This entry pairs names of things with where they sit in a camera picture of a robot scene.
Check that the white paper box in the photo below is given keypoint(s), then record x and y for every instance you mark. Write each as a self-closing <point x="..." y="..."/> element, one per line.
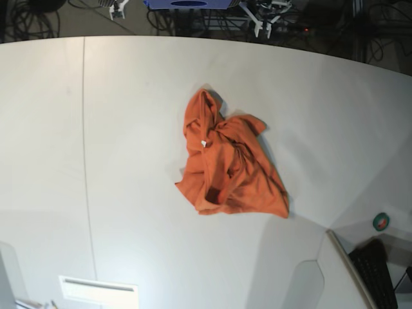
<point x="108" y="295"/>

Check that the black keyboard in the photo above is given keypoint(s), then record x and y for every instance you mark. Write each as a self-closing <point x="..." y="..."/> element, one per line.
<point x="372" y="268"/>

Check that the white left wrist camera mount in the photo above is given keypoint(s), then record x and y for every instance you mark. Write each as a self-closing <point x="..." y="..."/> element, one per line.
<point x="265" y="14"/>

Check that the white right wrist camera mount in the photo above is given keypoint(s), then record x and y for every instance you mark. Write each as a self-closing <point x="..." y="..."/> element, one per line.
<point x="117" y="9"/>

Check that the blue bin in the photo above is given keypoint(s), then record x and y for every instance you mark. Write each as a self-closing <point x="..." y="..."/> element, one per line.
<point x="201" y="4"/>

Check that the green tape roll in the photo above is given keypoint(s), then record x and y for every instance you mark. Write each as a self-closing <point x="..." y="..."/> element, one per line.
<point x="381" y="222"/>

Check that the orange t-shirt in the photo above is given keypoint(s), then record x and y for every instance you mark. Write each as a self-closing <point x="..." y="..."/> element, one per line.
<point x="227" y="170"/>

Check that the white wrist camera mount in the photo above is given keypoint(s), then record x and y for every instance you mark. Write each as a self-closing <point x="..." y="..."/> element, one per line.
<point x="117" y="9"/>
<point x="265" y="14"/>

